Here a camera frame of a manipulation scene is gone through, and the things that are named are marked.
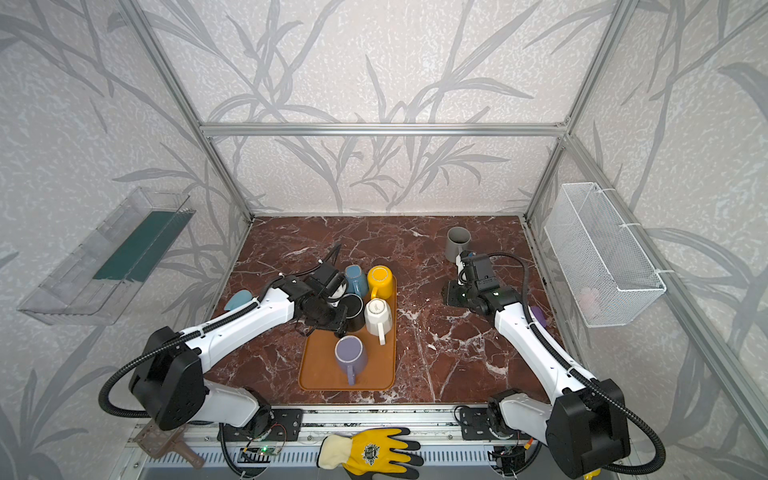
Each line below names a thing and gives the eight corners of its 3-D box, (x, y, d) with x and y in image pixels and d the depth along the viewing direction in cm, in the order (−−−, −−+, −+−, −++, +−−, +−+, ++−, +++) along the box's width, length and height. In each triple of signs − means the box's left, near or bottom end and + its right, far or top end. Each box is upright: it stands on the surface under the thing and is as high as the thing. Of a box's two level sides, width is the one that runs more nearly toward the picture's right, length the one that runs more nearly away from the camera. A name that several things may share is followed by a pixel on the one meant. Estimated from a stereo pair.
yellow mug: (368, 304, 97) (365, 291, 90) (370, 279, 103) (368, 265, 96) (391, 304, 97) (390, 291, 90) (392, 279, 103) (391, 265, 96)
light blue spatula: (226, 310, 97) (224, 307, 95) (224, 300, 99) (221, 297, 98) (253, 299, 100) (250, 296, 98) (250, 289, 102) (248, 286, 100)
